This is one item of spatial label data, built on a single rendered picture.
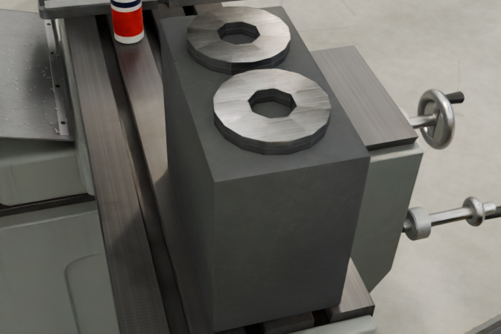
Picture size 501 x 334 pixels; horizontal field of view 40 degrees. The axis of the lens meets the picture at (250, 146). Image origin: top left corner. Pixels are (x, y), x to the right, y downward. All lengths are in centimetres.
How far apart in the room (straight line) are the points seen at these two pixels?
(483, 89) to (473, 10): 56
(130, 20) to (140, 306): 43
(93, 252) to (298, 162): 65
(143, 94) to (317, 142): 39
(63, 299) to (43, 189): 24
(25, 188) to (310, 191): 56
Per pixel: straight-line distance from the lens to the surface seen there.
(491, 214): 140
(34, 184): 99
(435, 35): 284
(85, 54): 94
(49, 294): 116
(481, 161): 229
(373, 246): 130
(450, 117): 131
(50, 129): 93
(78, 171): 99
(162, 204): 72
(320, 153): 50
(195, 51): 58
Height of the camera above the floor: 146
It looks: 42 degrees down
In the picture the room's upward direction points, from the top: 3 degrees clockwise
